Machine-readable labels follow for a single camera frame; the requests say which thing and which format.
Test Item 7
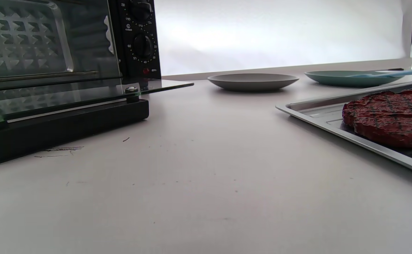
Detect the silver metal baking tray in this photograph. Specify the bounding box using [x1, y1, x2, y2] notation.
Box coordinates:
[276, 80, 412, 177]

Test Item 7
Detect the red countertop oven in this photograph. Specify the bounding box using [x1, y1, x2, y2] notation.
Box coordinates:
[0, 0, 195, 165]

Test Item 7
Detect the grilled brown steak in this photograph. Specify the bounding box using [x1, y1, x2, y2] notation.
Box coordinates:
[342, 88, 412, 149]

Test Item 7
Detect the blue dessert spatula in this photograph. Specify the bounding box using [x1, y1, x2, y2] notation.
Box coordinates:
[347, 66, 412, 78]

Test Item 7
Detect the grey round plate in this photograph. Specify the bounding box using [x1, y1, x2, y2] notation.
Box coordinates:
[208, 73, 300, 93]

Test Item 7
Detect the white backdrop cloth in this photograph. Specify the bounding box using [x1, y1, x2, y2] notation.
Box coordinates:
[154, 0, 412, 77]

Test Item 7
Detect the teal round plate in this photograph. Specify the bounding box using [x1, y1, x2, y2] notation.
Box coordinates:
[305, 70, 404, 88]

